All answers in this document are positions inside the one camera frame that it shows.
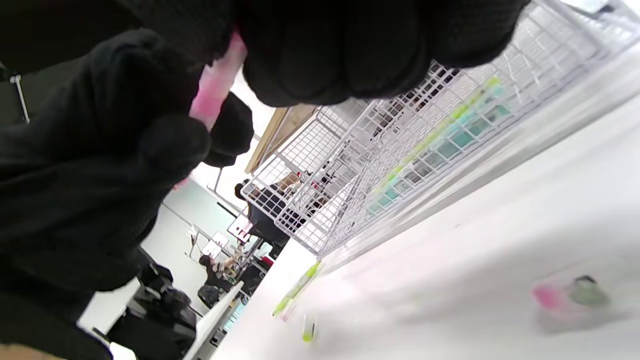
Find person's right hand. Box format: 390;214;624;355
0;0;531;108

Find person's left hand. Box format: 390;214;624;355
0;30;256;360

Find white wire basket drawer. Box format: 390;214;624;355
240;0;640;257

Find green double-ended highlighter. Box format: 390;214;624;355
372;75;502;196
272;260;323;318

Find pink double-ended highlighter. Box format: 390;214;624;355
172;30;248;191

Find green highlighter cap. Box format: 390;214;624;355
301;315;317;344

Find person's left forearm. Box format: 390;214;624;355
0;344;67;360

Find black bags on chair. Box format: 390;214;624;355
107;260;198;360

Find white background table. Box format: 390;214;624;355
182;280;246;360

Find wooden top wire rack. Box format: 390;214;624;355
244;102;321;175

